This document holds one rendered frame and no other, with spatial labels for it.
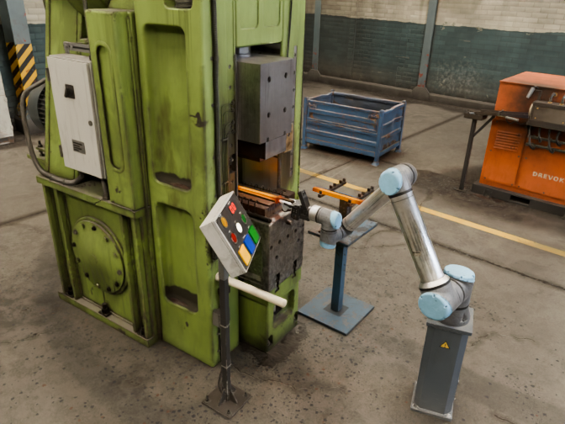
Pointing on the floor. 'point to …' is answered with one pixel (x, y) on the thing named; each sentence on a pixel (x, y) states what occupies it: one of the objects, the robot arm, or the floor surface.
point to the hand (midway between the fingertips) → (282, 199)
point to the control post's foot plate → (216, 401)
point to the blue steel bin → (354, 124)
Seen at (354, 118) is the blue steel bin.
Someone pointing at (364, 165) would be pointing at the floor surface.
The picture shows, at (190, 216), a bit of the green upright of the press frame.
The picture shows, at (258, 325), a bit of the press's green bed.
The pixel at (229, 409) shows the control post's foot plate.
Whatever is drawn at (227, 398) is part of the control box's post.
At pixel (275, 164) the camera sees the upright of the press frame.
